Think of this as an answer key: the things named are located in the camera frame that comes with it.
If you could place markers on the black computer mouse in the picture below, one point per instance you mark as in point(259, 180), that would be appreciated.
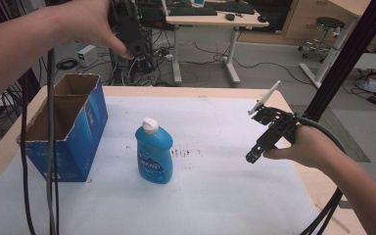
point(230, 17)

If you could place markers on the person's left hand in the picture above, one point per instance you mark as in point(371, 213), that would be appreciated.
point(88, 23)

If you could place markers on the white power supply box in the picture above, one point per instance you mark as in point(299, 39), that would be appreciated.
point(88, 55)

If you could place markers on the black metal frame post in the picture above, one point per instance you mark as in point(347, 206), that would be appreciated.
point(349, 49)

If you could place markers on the white-legged wooden desk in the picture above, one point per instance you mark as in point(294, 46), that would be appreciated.
point(209, 20)

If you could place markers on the blue cardboard box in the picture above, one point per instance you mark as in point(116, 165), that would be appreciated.
point(88, 130)

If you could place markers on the blue bottle with white cap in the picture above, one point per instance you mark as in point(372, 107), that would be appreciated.
point(153, 150)

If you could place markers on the black computer tower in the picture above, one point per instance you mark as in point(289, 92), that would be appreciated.
point(120, 70)

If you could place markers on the white foam mat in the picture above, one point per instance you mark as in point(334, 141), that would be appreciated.
point(209, 196)

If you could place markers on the white desk leg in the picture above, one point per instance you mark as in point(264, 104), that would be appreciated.
point(334, 49)

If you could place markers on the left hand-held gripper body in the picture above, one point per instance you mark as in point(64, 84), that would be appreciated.
point(124, 16)

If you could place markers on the black keyboard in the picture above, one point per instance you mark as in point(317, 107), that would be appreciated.
point(192, 11)

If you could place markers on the black round stool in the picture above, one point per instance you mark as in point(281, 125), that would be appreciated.
point(329, 23)

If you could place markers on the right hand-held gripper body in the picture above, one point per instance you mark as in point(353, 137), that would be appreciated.
point(279, 125)

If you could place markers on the wooden cabinet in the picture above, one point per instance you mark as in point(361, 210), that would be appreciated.
point(306, 19)

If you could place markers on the person's right hand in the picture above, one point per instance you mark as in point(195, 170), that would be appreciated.
point(306, 147)

